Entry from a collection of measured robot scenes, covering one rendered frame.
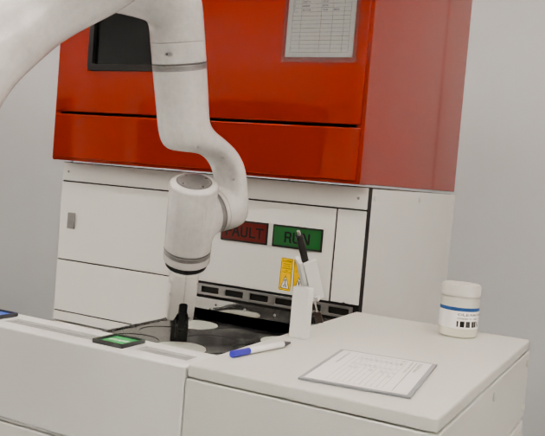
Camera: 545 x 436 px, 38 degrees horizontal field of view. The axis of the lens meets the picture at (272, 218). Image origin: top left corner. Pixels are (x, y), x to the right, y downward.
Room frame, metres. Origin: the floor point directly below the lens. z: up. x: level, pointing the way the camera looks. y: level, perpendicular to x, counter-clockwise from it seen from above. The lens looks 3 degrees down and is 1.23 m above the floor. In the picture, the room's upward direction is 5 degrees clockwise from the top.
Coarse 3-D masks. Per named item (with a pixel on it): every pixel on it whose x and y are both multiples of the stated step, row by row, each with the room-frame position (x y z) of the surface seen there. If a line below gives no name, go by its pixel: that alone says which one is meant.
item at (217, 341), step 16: (208, 320) 1.70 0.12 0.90; (144, 336) 1.50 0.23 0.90; (160, 336) 1.51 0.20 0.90; (192, 336) 1.53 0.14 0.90; (208, 336) 1.55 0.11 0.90; (224, 336) 1.55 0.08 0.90; (240, 336) 1.57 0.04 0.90; (256, 336) 1.59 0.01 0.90; (272, 336) 1.60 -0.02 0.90; (208, 352) 1.40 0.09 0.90; (224, 352) 1.41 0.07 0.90
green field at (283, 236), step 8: (280, 232) 1.68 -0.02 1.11; (288, 232) 1.67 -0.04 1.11; (296, 232) 1.66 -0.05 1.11; (304, 232) 1.66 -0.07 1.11; (312, 232) 1.65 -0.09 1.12; (320, 232) 1.64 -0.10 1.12; (280, 240) 1.68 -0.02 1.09; (288, 240) 1.67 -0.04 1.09; (296, 240) 1.66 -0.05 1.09; (312, 240) 1.65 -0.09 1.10; (312, 248) 1.65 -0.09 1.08
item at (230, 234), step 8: (248, 224) 1.72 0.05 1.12; (256, 224) 1.71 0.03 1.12; (224, 232) 1.75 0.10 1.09; (232, 232) 1.74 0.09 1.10; (240, 232) 1.73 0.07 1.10; (248, 232) 1.72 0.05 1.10; (256, 232) 1.71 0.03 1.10; (264, 232) 1.70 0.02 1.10; (248, 240) 1.72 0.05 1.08; (256, 240) 1.71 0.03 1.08; (264, 240) 1.70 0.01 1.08
